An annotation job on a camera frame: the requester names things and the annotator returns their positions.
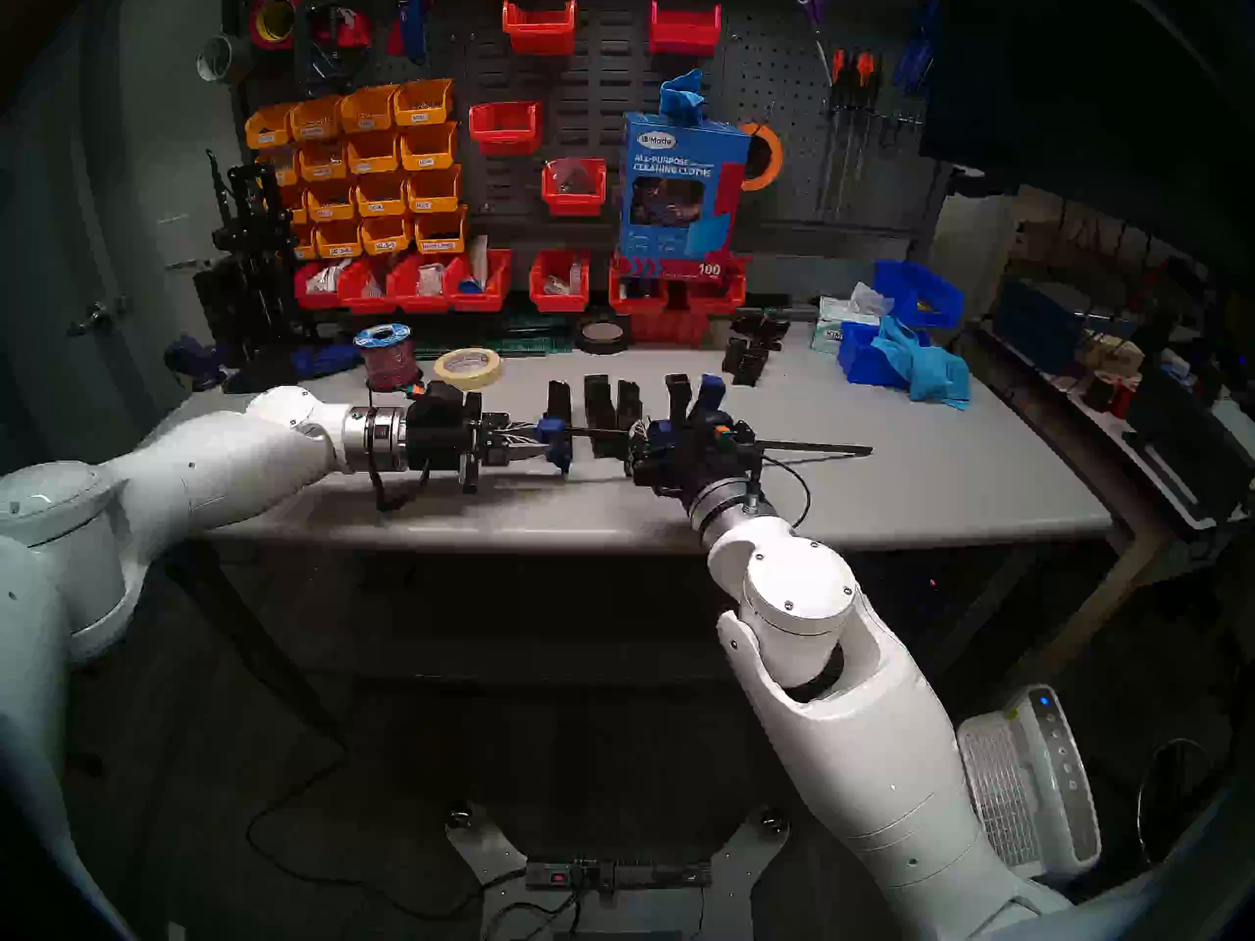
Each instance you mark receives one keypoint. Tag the black power strip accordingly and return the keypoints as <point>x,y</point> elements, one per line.
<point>618,872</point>

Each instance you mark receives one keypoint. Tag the black 3D printed piece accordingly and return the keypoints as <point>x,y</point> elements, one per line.
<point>629,410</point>
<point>598,405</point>
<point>560,400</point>

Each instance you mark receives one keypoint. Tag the beige masking tape roll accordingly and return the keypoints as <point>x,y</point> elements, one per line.
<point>453,377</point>

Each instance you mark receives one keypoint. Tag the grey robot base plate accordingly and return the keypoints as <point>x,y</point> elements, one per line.
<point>500,851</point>

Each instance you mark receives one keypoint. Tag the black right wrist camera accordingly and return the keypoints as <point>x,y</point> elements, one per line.
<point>716,444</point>

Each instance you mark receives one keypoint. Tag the black equipment case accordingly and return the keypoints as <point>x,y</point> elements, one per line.
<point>1191,439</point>

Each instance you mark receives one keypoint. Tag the green cutting mat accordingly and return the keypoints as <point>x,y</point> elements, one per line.
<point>529,344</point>

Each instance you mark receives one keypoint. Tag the blue microfiber cloth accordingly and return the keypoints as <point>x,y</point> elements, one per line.
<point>936,375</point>

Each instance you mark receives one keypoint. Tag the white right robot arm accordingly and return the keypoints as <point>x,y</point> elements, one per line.
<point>863,733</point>

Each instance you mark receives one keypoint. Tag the orange storage bin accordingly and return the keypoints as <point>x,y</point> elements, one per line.
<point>441,230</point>
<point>382,194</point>
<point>316,119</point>
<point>340,240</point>
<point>368,111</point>
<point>424,103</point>
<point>306,245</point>
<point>434,189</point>
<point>286,165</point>
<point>428,147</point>
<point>375,152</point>
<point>297,206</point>
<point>333,202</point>
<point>388,235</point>
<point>324,160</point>
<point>270,128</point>

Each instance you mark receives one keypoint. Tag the orange tape roll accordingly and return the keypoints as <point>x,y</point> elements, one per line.
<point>773,160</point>

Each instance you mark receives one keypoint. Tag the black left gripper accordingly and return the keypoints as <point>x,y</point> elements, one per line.
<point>436,444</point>

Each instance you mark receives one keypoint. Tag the black tape roll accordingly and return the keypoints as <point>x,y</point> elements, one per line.
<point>601,346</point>

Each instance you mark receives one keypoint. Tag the grey pegboard wall panel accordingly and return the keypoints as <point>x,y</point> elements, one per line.
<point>618,86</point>

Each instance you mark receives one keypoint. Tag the small cardboard box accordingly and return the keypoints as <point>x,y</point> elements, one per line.
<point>1113,356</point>

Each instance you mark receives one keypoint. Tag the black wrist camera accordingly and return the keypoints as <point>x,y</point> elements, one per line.
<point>716,444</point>
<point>441,398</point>

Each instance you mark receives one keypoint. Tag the blue black bar clamp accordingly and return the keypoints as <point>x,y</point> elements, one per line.
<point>711,395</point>

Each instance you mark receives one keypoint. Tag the blue cloth in box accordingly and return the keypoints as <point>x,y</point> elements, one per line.
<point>682,91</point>

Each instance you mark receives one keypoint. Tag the dark metal C-clamp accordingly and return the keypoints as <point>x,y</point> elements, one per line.
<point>322,62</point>

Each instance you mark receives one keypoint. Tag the blue cleaning cloths box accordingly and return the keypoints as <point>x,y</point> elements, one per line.
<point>677,223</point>

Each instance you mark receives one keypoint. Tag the white paper packet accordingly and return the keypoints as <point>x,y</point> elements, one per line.
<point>478,261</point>

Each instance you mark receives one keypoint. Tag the small black printed part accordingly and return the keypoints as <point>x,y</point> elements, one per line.
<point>755,366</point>
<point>732,358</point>

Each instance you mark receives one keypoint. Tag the green white Kimwipes box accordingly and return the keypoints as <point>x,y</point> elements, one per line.
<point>831,326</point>

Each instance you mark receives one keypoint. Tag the beige side desk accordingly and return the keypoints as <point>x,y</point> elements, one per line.
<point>1088,606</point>

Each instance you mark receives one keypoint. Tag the black monitor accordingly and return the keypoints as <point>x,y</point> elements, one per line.
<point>1108,86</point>

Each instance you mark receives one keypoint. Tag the black metal press stand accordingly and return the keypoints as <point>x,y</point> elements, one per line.
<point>257,253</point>

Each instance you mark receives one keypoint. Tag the red yellow tape roll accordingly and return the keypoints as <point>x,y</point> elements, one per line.
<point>262,20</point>

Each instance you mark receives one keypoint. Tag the dark blue crate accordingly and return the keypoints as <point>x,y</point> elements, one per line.
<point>1039,317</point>

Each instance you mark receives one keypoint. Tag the red storage bin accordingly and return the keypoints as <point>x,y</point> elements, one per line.
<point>363,302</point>
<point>637,304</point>
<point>559,302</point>
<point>711,302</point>
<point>417,302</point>
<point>574,201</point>
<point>478,302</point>
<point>312,299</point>
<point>505,130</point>
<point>539,32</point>
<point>684,32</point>

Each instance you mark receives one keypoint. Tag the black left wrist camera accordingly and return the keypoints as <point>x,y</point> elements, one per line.
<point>441,398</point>

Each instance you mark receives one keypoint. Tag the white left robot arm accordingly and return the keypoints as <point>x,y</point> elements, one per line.
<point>196,469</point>

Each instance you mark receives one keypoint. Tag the orange black screwdriver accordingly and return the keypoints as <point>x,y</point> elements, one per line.
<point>839,72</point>
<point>866,72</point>

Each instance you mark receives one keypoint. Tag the blue plastic storage bin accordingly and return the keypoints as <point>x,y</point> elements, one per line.
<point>927,297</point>
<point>858,361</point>

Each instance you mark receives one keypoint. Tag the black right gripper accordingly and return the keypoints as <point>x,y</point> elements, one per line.
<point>696,478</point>

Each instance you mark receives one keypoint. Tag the stacked red storage bins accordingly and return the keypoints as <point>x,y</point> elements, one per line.
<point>672,326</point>

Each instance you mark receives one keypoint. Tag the small blue vise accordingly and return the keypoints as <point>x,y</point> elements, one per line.
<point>196,361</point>

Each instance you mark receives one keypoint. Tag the grey duct tape roll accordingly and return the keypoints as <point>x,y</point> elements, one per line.
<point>224,62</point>

